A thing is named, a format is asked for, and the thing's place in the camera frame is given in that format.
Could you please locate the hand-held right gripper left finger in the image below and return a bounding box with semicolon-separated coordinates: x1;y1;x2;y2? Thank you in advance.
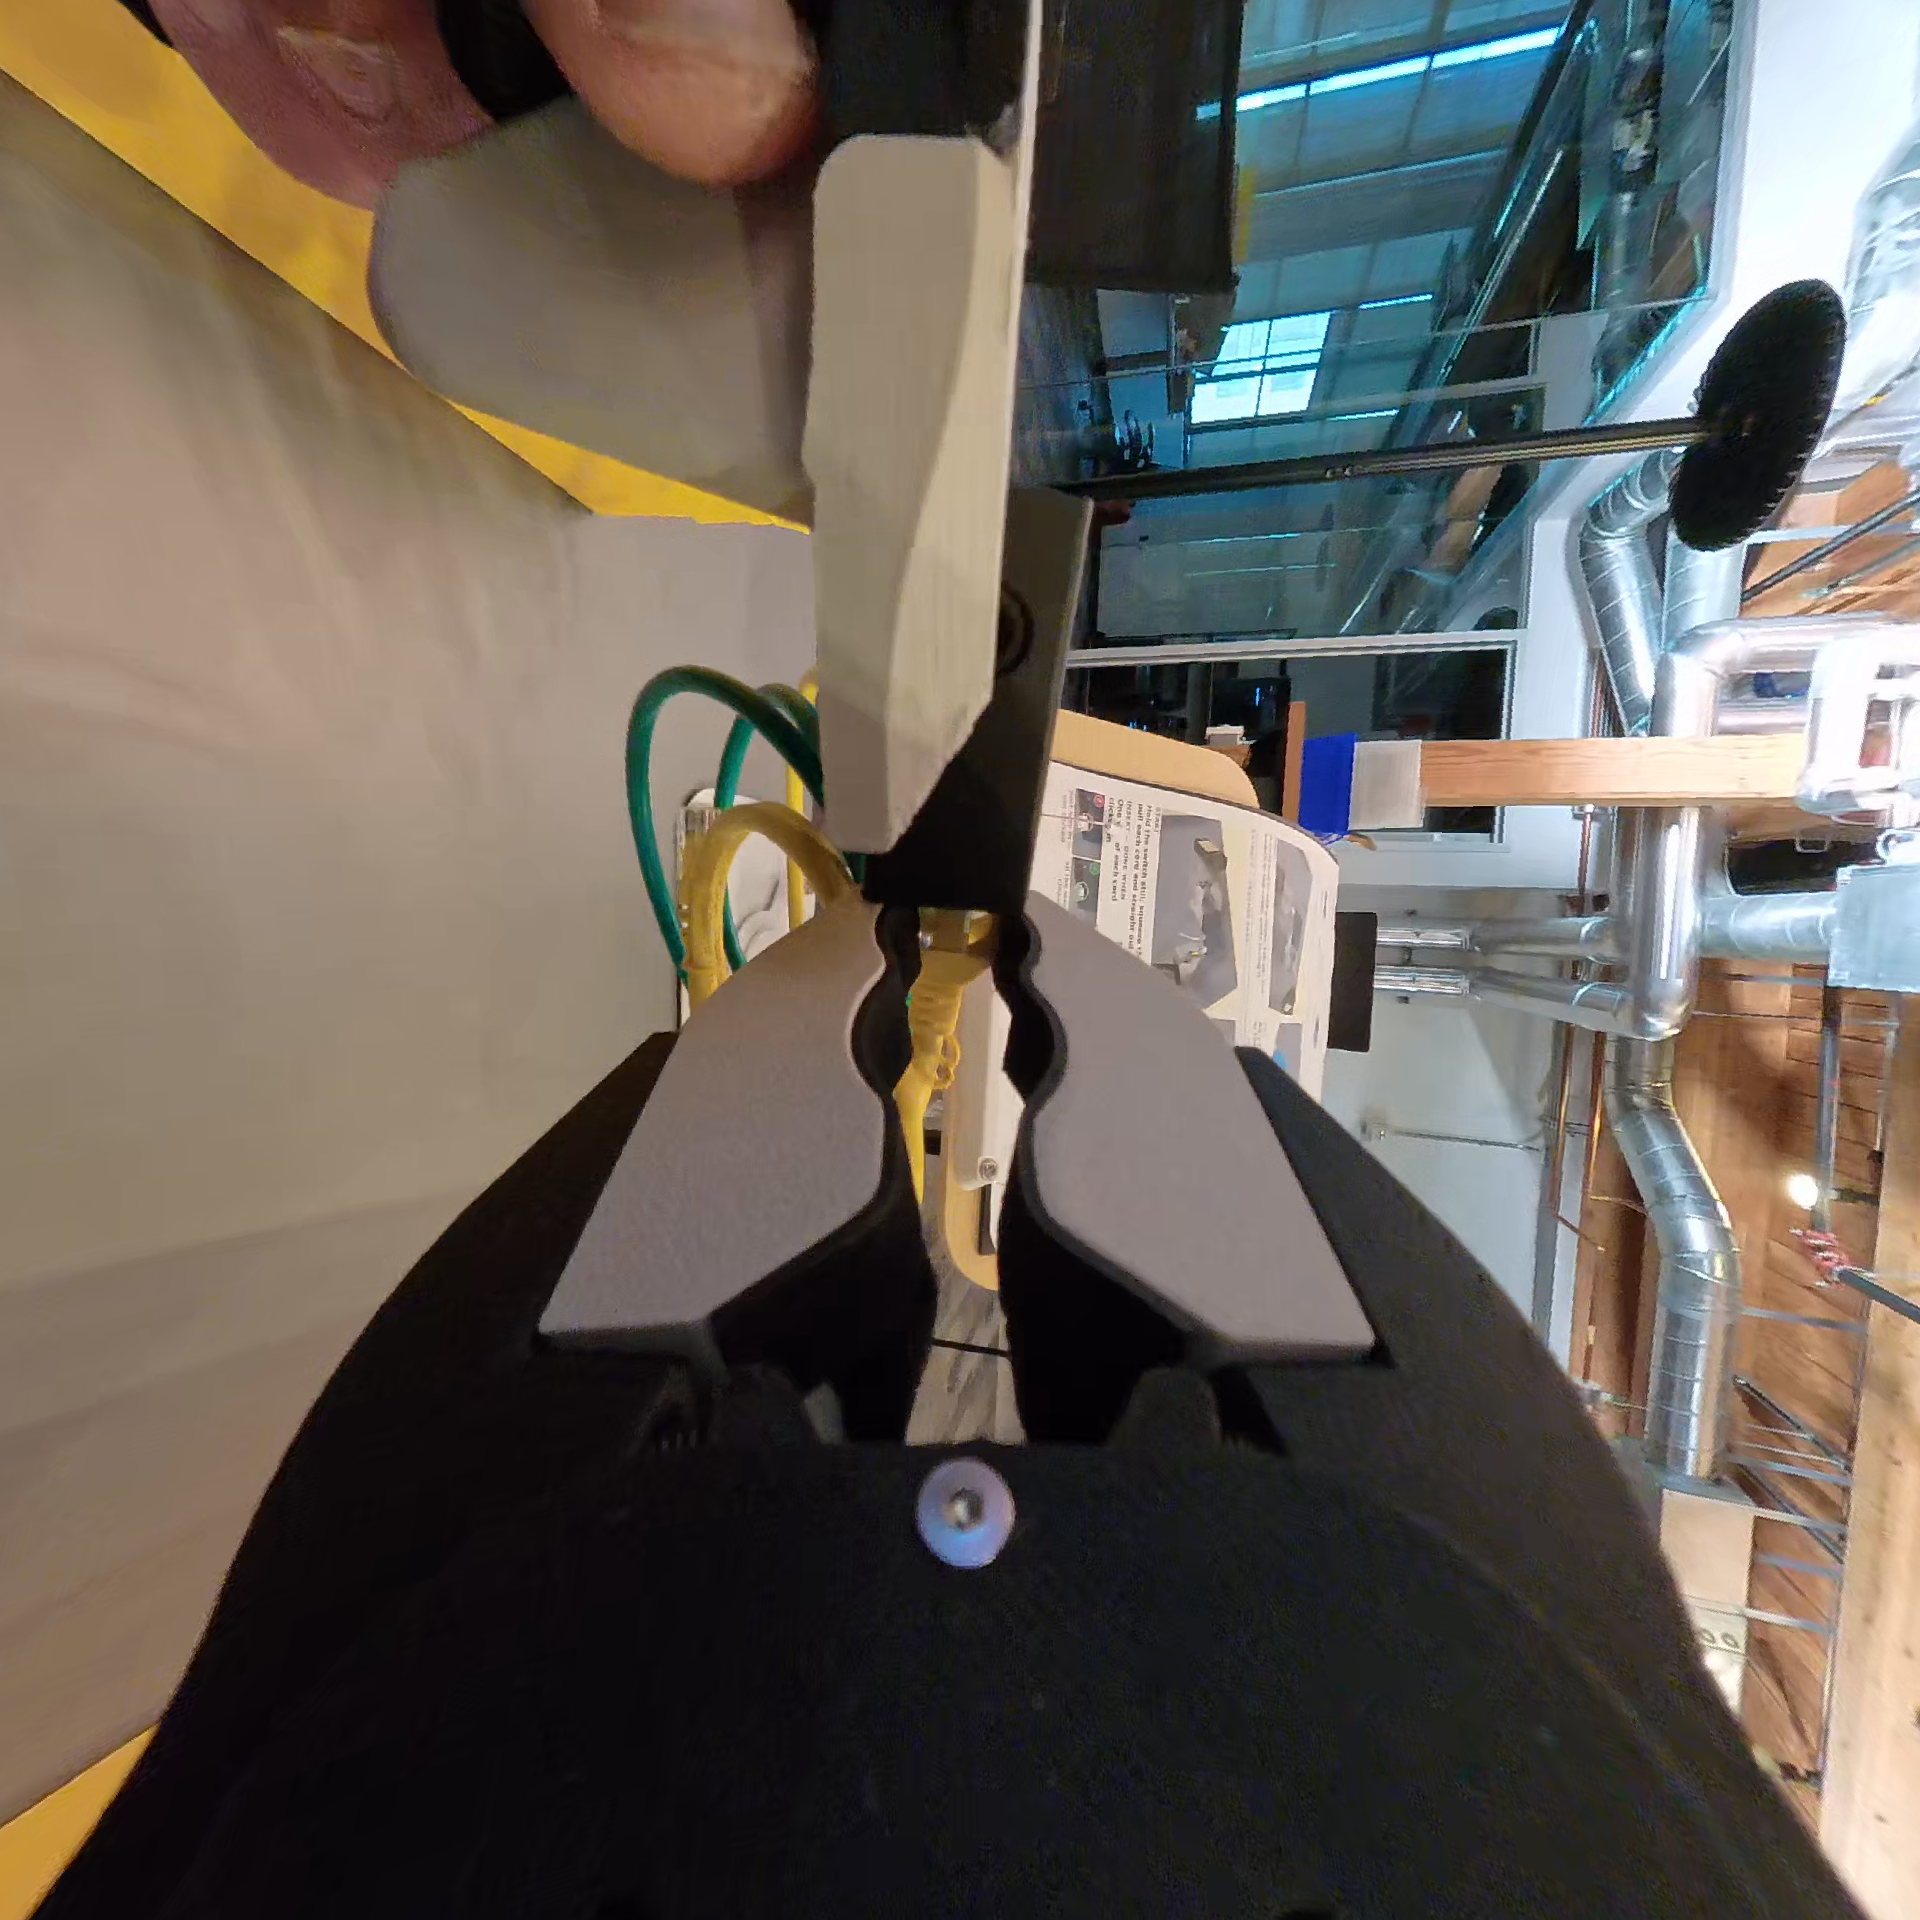
538;898;936;1443

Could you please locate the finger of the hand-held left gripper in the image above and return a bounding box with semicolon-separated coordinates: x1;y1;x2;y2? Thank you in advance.
799;90;1040;855

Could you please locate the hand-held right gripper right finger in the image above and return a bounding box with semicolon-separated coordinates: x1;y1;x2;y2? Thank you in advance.
995;902;1377;1443

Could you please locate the black network switch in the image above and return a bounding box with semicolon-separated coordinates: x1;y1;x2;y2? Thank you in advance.
864;488;1101;921

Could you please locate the green ethernet cable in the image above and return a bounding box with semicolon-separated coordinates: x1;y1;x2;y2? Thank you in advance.
626;664;873;976

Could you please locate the person's left hand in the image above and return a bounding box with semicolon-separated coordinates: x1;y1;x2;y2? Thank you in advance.
151;0;824;207

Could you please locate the black panel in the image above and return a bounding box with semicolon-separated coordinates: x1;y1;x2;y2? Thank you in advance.
1035;0;1249;291

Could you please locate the printed instruction sheet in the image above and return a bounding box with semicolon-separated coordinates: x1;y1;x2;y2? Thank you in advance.
1035;760;1341;1106

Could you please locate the black floor lamp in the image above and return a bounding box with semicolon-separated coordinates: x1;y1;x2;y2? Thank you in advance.
1081;275;1849;552

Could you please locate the silver ventilation duct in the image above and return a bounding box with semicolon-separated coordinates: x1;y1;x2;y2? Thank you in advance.
1567;141;1920;1487

